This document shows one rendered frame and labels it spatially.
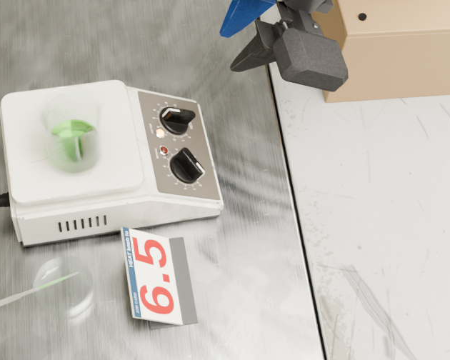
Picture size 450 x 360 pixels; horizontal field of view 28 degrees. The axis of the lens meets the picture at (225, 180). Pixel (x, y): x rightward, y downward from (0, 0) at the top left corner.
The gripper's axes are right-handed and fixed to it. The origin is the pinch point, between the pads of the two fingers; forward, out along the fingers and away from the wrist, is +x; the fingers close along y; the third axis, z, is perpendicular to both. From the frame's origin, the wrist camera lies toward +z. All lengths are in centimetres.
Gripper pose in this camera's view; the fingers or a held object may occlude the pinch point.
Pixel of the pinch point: (251, 28)
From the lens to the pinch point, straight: 79.7
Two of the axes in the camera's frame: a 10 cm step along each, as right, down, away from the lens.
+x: -5.7, 5.1, 6.5
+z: -7.9, -1.1, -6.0
